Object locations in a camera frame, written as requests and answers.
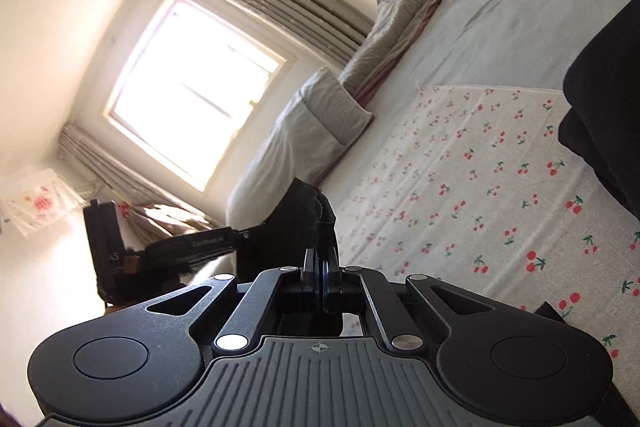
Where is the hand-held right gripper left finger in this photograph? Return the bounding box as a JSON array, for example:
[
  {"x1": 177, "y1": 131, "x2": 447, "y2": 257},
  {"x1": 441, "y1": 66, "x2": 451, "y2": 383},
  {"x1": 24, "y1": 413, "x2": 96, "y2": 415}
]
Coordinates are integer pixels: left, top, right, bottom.
[{"x1": 145, "y1": 249, "x2": 322, "y2": 354}]

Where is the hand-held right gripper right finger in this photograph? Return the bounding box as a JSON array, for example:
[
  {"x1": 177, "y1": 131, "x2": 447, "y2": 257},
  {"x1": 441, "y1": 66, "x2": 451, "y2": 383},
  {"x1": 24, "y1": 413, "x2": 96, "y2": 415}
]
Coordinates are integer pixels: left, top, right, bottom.
[{"x1": 322, "y1": 249, "x2": 496, "y2": 353}]

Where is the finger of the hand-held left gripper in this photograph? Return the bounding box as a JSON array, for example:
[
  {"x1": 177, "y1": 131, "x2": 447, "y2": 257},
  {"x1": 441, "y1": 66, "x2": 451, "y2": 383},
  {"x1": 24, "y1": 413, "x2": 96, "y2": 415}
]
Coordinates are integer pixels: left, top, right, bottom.
[{"x1": 239, "y1": 221, "x2": 275, "y2": 244}]

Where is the white red-printed plastic bag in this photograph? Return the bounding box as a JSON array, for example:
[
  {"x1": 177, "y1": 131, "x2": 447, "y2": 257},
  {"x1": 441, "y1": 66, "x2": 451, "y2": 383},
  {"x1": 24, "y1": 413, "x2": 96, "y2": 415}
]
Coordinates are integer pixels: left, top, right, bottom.
[{"x1": 0, "y1": 168, "x2": 87, "y2": 239}]

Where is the grey pillow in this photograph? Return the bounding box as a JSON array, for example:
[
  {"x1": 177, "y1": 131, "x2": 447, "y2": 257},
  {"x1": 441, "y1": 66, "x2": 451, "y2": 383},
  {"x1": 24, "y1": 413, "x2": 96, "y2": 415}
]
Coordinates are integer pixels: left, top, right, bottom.
[{"x1": 226, "y1": 67, "x2": 374, "y2": 229}]

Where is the cherry print bed sheet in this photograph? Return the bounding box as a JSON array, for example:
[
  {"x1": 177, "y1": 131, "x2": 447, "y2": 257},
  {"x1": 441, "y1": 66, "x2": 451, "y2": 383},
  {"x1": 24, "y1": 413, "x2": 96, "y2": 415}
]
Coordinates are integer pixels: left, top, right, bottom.
[{"x1": 327, "y1": 84, "x2": 640, "y2": 364}]

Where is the bright window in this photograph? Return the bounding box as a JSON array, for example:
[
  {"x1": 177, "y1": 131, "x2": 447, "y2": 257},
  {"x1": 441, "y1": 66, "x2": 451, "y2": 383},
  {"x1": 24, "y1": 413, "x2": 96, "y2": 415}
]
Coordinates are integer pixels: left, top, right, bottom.
[{"x1": 102, "y1": 0, "x2": 289, "y2": 194}]

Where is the folded grey quilt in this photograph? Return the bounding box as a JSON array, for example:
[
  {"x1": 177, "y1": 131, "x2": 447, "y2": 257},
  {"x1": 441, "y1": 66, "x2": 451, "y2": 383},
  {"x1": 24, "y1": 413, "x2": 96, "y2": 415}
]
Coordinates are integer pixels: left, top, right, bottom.
[{"x1": 339, "y1": 0, "x2": 447, "y2": 104}]

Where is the grey bed sheet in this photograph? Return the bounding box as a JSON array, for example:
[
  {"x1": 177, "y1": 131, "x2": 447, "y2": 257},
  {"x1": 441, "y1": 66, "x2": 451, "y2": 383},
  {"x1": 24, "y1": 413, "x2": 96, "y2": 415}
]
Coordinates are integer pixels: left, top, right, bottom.
[{"x1": 320, "y1": 0, "x2": 640, "y2": 190}]

